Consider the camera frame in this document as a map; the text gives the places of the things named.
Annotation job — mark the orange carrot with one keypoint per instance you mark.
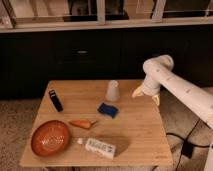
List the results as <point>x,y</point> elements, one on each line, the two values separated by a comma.
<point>85,124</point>

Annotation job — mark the orange bowl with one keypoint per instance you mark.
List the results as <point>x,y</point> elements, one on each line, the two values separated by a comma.
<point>50,138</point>

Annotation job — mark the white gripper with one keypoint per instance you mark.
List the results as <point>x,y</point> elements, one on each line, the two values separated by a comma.
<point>149,87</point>

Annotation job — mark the wooden table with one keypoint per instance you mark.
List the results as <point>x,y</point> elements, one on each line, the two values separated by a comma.
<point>136,131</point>

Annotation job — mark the blue sponge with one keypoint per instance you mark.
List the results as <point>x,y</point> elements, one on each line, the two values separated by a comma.
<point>108,110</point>

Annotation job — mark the black eraser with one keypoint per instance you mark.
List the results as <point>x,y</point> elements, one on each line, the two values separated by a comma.
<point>55,100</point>

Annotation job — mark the white ceramic cup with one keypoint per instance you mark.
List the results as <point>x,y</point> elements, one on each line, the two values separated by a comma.
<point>113,93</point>

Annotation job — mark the white window frame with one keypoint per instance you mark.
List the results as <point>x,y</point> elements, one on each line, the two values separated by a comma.
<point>45,15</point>

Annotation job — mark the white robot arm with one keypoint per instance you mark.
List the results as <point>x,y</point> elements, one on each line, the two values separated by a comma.
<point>159,73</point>

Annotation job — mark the dark cabinet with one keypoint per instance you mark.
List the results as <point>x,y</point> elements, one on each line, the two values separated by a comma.
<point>29,60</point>

